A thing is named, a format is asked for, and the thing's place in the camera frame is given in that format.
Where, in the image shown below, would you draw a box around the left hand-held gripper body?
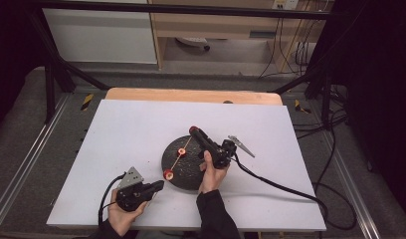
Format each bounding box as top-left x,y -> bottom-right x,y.
115,166 -> 149,213

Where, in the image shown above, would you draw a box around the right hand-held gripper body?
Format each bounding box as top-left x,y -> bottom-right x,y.
212,134 -> 256,169

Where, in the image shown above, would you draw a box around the thin bamboo skewer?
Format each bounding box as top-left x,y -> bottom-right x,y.
160,135 -> 193,187

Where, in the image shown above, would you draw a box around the round black plate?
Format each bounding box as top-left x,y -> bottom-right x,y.
161,134 -> 207,191

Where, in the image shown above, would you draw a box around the person's left hand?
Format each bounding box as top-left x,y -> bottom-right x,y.
106,188 -> 149,237

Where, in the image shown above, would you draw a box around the person's right hand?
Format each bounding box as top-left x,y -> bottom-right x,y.
198,149 -> 231,195

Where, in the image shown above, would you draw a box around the light wooden table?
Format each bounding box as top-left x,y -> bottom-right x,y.
104,87 -> 285,107

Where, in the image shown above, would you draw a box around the yellow black tape strip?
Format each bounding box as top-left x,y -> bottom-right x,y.
294,99 -> 312,115
80,93 -> 96,112

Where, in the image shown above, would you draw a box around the white power strip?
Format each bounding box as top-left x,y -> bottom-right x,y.
174,36 -> 212,52

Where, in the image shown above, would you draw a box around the light wooden desk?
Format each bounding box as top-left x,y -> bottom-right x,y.
147,0 -> 328,72

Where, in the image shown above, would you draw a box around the black metal stand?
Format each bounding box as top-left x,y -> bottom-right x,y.
26,8 -> 109,124
273,63 -> 336,131

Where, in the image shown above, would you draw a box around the black metal crossbar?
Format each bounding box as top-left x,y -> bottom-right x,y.
35,0 -> 334,20

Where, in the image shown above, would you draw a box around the white cabinet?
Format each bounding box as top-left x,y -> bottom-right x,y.
43,7 -> 158,65

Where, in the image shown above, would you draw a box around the left hand-held gripper cable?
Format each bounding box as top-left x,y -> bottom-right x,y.
97,172 -> 127,229

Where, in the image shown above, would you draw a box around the hand-held gripper cable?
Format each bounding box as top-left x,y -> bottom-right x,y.
233,127 -> 358,232
97,172 -> 127,229

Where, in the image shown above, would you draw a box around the right hand-held gripper cable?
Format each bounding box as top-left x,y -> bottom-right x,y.
233,127 -> 358,232

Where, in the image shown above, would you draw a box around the aluminium floor rail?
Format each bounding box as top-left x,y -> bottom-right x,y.
319,128 -> 383,239
0,94 -> 73,220

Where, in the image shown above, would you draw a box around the black floor cables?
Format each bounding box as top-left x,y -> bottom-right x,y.
292,84 -> 350,140

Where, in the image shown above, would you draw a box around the hanging black cables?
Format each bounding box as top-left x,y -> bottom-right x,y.
259,16 -> 313,80

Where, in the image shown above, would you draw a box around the white wall socket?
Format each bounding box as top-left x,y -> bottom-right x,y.
272,0 -> 300,10

